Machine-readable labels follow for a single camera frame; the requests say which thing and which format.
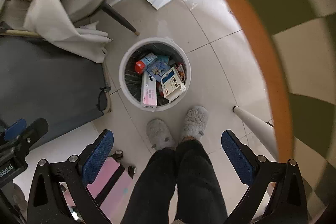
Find white pink toothpaste box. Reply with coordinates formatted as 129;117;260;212
140;71;157;112

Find blue red small carton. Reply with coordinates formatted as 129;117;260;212
134;53;157;75

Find white blue medicine box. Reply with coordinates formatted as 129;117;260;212
161;67;187;103

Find light blue cartoon packet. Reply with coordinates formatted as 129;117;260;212
146;59;170;82

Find red white snack wrapper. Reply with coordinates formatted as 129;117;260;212
175;63;186;83

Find white round trash bin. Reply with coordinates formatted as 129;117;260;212
119;38;191;112

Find pink suitcase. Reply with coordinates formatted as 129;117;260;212
63;150;137;224

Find grey folding cot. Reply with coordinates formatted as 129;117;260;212
1;36;108;148

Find person's black trousers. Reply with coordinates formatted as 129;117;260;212
122;139;228;223

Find right grey fuzzy slipper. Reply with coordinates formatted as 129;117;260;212
181;106;209;140

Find grey fuzzy slipper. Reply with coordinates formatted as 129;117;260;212
181;106;209;140
146;119;175;151

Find left grey fuzzy slipper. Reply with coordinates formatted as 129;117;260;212
146;119;175;151

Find white cloth on chair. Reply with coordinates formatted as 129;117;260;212
23;0;110;63

